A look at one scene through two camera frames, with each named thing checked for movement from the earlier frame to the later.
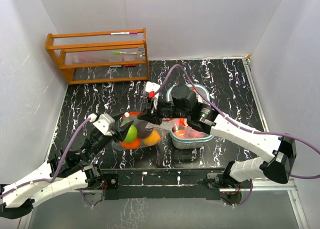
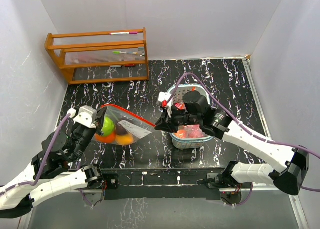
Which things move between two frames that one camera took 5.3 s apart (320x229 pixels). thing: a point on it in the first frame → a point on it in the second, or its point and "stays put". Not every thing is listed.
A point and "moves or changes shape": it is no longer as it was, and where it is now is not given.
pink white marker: x=123 y=33 stays put
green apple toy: x=132 y=134 moves or changes shape
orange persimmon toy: x=134 y=145 moves or changes shape
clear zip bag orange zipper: x=142 y=133 moves or changes shape
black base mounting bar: x=203 y=183 stays put
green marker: x=119 y=52 stays put
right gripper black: x=154 y=117 → x=170 y=126
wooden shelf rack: x=102 y=57 stays put
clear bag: x=181 y=129 stays put
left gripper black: x=121 y=133 → x=100 y=119
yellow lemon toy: x=153 y=139 → x=124 y=139
